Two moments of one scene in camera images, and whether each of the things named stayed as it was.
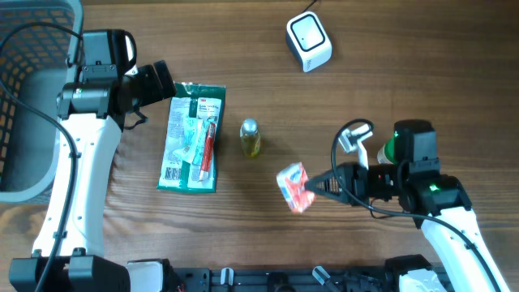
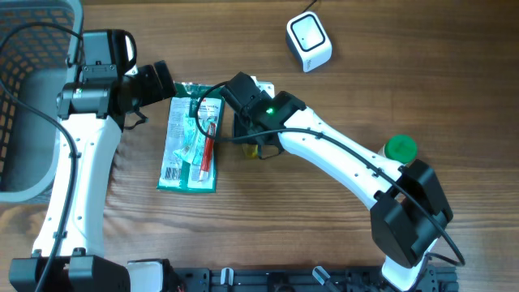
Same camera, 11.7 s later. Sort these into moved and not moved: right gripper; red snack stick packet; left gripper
Moved: right gripper
Not moved: left gripper; red snack stick packet
